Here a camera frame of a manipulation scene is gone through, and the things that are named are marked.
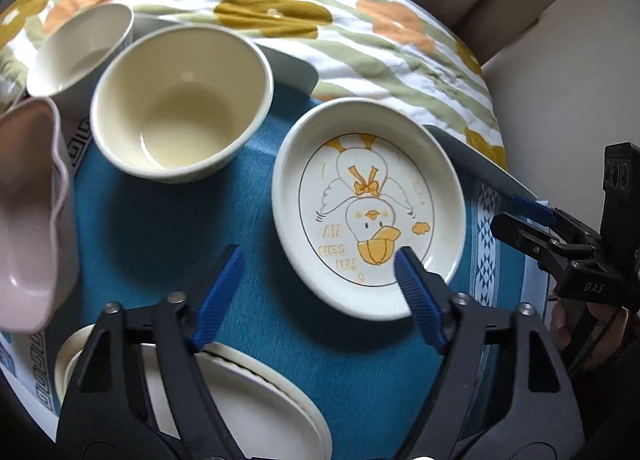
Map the cream yellow bowl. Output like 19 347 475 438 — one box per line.
90 25 274 183

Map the person right hand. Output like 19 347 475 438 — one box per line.
549 298 629 374

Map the pink handled dish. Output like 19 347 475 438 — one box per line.
1 98 79 333

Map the blue patterned table cloth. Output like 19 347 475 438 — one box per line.
0 84 551 460

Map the floral striped duvet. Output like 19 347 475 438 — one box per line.
1 0 506 164

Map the plain white plate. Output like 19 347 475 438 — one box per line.
54 324 333 460

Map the white bowl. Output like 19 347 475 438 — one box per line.
26 2 134 106

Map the white duck print plate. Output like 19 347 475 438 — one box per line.
271 98 466 321

